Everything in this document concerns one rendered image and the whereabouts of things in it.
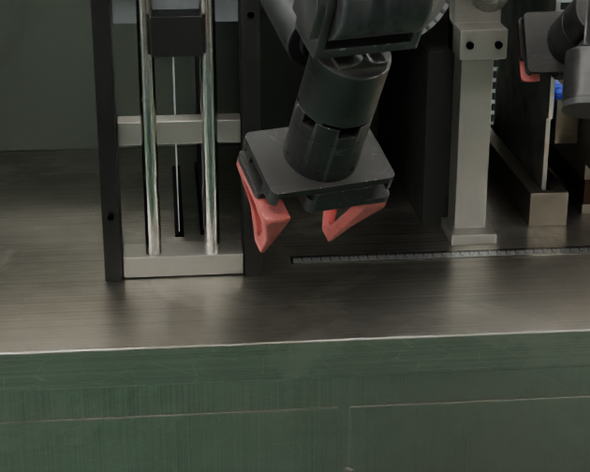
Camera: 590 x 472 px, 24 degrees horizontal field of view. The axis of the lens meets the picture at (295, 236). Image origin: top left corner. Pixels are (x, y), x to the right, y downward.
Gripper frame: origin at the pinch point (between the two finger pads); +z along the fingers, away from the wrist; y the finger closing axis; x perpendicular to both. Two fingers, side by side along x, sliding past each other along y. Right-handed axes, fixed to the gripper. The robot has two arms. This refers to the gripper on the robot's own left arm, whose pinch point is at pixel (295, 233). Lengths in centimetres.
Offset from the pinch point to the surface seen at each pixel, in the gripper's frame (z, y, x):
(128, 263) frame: 26.5, 4.7, -20.3
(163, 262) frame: 25.9, 1.4, -19.3
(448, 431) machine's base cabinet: 26.7, -19.9, 6.2
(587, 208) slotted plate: 26, -49, -17
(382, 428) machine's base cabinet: 27.2, -13.7, 4.1
